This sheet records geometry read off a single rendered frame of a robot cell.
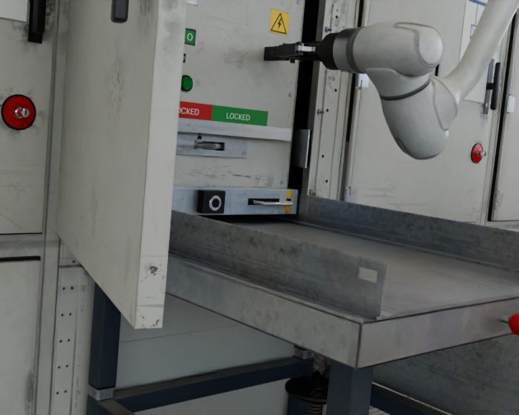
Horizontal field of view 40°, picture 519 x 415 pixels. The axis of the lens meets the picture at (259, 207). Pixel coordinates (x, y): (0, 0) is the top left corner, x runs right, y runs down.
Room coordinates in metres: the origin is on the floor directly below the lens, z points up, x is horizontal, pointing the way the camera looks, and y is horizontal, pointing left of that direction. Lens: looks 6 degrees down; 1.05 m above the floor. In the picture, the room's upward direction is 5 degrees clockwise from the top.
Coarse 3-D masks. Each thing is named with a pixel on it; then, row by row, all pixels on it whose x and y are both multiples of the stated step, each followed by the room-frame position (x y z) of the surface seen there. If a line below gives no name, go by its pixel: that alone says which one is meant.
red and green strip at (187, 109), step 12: (180, 108) 1.48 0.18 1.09; (192, 108) 1.50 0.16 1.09; (204, 108) 1.52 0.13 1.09; (216, 108) 1.54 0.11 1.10; (228, 108) 1.57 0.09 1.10; (240, 108) 1.59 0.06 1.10; (216, 120) 1.55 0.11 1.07; (228, 120) 1.57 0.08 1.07; (240, 120) 1.59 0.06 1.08; (252, 120) 1.61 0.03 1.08; (264, 120) 1.64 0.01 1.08
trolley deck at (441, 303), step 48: (336, 240) 1.45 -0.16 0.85; (192, 288) 1.04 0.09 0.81; (240, 288) 0.96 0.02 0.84; (432, 288) 1.03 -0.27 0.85; (480, 288) 1.07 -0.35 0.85; (288, 336) 0.88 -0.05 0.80; (336, 336) 0.82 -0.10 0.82; (384, 336) 0.83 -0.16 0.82; (432, 336) 0.89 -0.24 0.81; (480, 336) 0.97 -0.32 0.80
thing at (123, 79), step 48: (96, 0) 1.02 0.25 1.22; (144, 0) 0.76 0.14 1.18; (96, 48) 1.00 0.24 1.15; (144, 48) 0.75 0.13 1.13; (96, 96) 0.98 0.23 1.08; (144, 96) 0.73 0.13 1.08; (96, 144) 0.96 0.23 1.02; (144, 144) 0.72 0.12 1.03; (96, 192) 0.94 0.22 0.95; (144, 192) 0.71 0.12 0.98; (96, 240) 0.92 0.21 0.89; (144, 240) 0.71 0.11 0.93; (144, 288) 0.71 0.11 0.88
